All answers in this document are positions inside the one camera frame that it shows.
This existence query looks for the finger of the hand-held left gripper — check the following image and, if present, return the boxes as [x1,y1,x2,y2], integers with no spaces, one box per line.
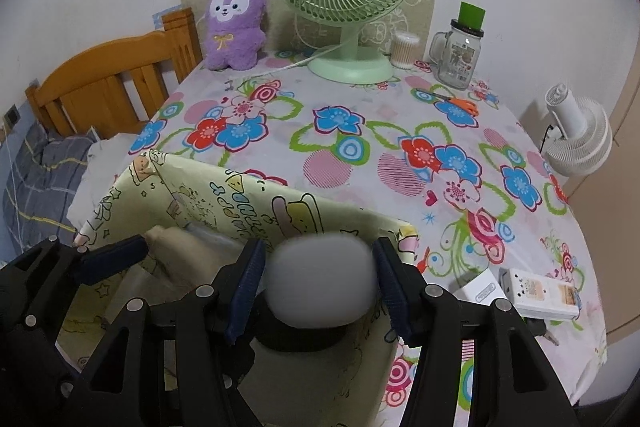
[30,234,149,285]

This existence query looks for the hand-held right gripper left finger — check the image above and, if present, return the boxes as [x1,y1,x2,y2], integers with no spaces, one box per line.
[75,238,268,427]

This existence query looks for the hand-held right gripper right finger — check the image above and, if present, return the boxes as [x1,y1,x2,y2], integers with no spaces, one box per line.
[372,237,581,427]

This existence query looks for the white square adapter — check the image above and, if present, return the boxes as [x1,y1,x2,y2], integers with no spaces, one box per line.
[262,232,377,325]

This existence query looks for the white charger plug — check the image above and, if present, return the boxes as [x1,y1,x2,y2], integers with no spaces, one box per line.
[456,269,502,306]

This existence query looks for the yellow printed storage box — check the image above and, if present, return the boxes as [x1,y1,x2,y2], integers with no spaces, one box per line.
[55,149,421,427]

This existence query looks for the white power strip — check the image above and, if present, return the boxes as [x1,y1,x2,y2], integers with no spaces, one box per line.
[497,267,584,322]

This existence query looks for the white pillow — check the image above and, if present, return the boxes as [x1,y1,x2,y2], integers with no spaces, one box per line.
[67,132,146,228]

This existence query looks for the blue plaid blanket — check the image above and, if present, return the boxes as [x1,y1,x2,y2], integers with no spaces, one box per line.
[0,122,96,268]

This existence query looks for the floral tablecloth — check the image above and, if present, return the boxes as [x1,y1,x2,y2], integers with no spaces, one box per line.
[72,49,608,427]

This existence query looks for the wooden headboard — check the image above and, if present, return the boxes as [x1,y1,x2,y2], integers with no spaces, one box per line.
[25,7,203,140]

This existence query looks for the cotton swab container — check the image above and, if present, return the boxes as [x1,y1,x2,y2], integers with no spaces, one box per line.
[390,32,422,70]

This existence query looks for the white clip fan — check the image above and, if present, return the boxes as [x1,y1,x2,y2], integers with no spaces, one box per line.
[540,82,613,178]

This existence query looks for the glass jar mug green lid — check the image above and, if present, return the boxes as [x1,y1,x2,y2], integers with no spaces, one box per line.
[428,1,487,90]

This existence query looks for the blue printed paper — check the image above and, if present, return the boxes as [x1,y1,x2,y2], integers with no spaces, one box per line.
[151,7,183,30]

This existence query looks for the purple plush toy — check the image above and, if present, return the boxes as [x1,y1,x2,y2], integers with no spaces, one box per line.
[205,0,267,72]

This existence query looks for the orange handled scissors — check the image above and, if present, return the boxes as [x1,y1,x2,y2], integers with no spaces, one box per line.
[415,89,478,115]

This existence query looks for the white fan cable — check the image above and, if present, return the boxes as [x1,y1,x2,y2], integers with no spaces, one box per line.
[260,47,341,75]

